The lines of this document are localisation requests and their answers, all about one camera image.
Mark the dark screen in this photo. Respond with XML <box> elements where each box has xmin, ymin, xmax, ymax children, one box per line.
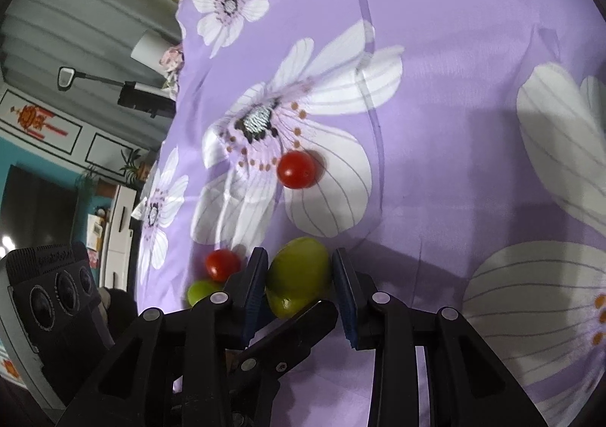
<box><xmin>0</xmin><ymin>164</ymin><xmax>79</xmax><ymax>259</ymax></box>

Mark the black framed wall panel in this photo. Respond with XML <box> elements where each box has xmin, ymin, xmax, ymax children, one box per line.
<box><xmin>86</xmin><ymin>132</ymin><xmax>139</xmax><ymax>168</ymax></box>

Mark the large green fruit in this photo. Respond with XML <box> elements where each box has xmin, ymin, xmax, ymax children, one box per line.
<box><xmin>264</xmin><ymin>238</ymin><xmax>333</xmax><ymax>320</ymax></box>

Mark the small green fruit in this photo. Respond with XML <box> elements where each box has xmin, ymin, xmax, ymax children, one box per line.
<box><xmin>187</xmin><ymin>280</ymin><xmax>223</xmax><ymax>309</ymax></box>

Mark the white lamp shade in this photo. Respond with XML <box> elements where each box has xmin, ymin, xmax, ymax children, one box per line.
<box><xmin>131</xmin><ymin>30</ymin><xmax>172</xmax><ymax>68</ymax></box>

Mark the purple floral blanket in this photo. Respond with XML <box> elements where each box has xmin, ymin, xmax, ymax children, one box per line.
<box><xmin>133</xmin><ymin>0</ymin><xmax>606</xmax><ymax>427</ymax></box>

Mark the potted green plant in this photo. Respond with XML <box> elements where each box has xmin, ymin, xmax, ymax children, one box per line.
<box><xmin>119</xmin><ymin>148</ymin><xmax>148</xmax><ymax>182</ymax></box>

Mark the red cherry tomato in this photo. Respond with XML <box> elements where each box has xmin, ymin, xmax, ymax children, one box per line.
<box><xmin>205</xmin><ymin>249</ymin><xmax>242</xmax><ymax>282</ymax></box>
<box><xmin>277</xmin><ymin>151</ymin><xmax>317</xmax><ymax>190</ymax></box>

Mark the black long-handled appliance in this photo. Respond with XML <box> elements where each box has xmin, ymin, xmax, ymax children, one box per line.
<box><xmin>57</xmin><ymin>66</ymin><xmax>177</xmax><ymax>119</ymax></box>

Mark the pink floral object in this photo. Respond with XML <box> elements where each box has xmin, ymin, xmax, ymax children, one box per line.
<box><xmin>159</xmin><ymin>44</ymin><xmax>186</xmax><ymax>89</ymax></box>

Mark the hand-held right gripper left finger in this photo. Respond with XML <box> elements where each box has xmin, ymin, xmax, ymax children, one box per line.
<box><xmin>54</xmin><ymin>246</ymin><xmax>270</xmax><ymax>427</ymax></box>

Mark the white cabinet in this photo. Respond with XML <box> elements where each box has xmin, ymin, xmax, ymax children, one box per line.
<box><xmin>101</xmin><ymin>183</ymin><xmax>142</xmax><ymax>291</ymax></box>

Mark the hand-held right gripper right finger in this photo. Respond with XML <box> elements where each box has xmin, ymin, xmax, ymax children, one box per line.
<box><xmin>330</xmin><ymin>247</ymin><xmax>538</xmax><ymax>427</ymax></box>

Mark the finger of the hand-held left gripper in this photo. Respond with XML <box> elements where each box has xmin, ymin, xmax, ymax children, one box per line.
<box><xmin>227</xmin><ymin>298</ymin><xmax>340</xmax><ymax>427</ymax></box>

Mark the red ornament wall poster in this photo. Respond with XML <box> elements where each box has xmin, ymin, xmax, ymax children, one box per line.
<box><xmin>0</xmin><ymin>90</ymin><xmax>82</xmax><ymax>156</ymax></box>

